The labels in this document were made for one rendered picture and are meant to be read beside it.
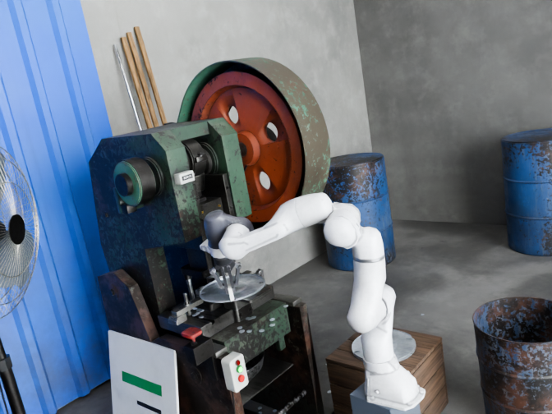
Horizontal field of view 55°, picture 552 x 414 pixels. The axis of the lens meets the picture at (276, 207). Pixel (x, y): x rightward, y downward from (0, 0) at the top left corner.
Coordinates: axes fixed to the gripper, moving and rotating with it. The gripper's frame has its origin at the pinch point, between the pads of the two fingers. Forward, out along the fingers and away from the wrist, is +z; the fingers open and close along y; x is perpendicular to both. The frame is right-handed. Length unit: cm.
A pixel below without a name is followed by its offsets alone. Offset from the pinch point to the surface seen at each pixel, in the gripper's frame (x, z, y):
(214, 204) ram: 29.3, -25.1, 0.0
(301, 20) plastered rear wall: 299, -30, 95
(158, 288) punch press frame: 23.0, 8.8, -32.5
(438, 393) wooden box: -18, 70, 83
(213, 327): -2.9, 13.9, -10.1
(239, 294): 4.1, 5.4, 3.1
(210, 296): 8.5, 6.9, -9.1
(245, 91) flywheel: 67, -58, 23
